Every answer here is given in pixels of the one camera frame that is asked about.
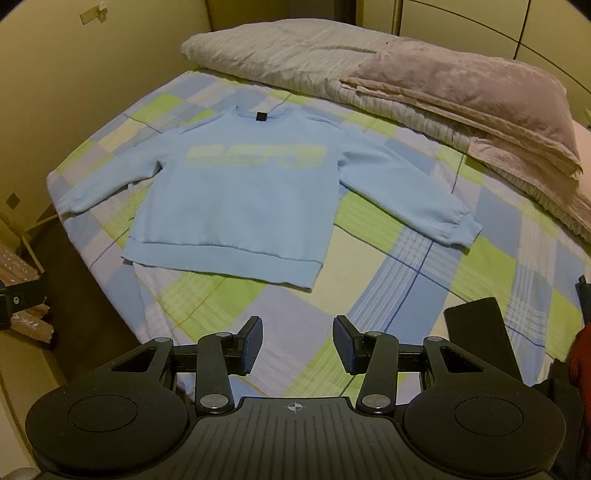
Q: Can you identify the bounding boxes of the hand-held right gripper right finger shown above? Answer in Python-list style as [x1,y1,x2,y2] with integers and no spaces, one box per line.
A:
[332,315,527,414]

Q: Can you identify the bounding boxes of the light pink pillow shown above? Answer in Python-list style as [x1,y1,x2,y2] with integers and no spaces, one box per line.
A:
[570,117,591,195]

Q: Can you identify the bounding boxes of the red knitted garment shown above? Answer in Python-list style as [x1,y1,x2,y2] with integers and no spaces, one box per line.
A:
[567,325,591,393]

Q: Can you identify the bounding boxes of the black pants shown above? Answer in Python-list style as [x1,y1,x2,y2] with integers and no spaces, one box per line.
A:
[443,296,532,386]

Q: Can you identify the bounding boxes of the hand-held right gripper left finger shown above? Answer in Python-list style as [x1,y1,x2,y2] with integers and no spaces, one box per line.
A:
[111,316,265,415]

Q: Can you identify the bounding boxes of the wooden frame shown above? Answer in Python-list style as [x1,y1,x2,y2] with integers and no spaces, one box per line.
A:
[0,210,47,275]

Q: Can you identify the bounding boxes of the white striped folded quilt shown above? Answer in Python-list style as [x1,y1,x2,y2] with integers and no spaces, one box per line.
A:
[180,19,591,232]

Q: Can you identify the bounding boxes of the light blue sweatshirt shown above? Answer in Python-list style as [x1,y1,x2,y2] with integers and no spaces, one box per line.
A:
[56,105,483,292]

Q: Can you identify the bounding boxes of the mauve velvet pillow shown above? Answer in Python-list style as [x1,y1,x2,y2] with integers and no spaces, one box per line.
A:
[339,39,583,185]

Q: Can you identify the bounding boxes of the checked bed sheet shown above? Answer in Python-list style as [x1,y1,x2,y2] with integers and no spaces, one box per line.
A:
[46,67,591,416]

